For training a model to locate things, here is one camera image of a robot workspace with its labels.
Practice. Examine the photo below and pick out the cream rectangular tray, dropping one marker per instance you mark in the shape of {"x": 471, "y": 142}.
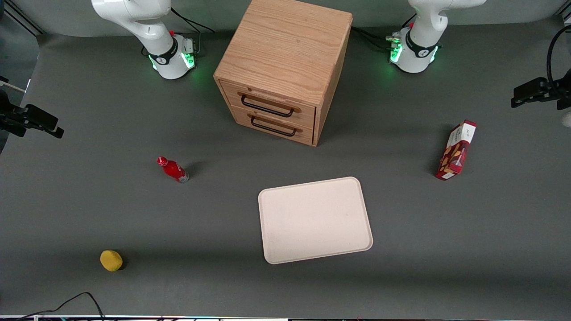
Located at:
{"x": 314, "y": 220}

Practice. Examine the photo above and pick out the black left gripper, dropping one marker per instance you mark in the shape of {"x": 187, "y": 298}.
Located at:
{"x": 554, "y": 91}

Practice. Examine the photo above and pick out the small red bottle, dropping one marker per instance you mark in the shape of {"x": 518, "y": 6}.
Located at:
{"x": 173, "y": 170}

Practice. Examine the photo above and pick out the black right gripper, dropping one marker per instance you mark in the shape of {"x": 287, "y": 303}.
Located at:
{"x": 10, "y": 117}

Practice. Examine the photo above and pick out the wooden drawer with notched rim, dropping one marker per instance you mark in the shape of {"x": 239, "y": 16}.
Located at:
{"x": 308, "y": 113}

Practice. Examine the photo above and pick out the wooden drawer cabinet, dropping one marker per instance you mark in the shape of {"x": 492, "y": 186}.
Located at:
{"x": 285, "y": 44}

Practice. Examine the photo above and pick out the plain wooden drawer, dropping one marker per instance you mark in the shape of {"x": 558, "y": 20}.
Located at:
{"x": 267, "y": 119}

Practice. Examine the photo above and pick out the red cookie box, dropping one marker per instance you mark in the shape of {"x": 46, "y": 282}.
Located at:
{"x": 457, "y": 149}

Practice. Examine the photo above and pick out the yellow round sponge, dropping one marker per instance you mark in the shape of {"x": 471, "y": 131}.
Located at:
{"x": 111, "y": 260}

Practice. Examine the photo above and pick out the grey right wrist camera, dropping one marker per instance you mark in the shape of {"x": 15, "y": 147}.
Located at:
{"x": 12, "y": 91}

